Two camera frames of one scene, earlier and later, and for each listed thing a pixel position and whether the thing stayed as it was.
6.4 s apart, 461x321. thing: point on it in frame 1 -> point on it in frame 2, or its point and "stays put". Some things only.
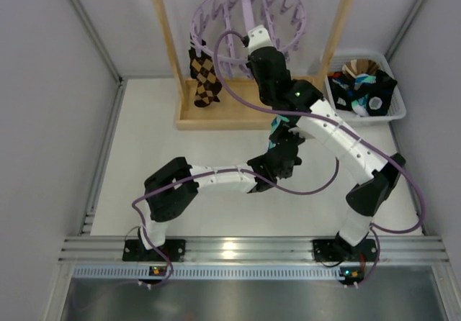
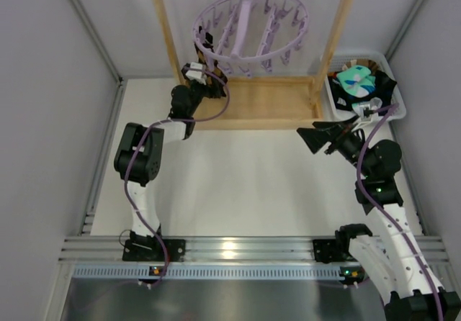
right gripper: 254,57 -> 333,139
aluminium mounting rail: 402,258 stays put
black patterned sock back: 344,91 stays put
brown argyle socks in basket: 359,67 stays put
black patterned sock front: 379,93 stays put
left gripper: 287,134 -> 209,71
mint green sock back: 276,121 -> 357,80
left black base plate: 173,249 stays put
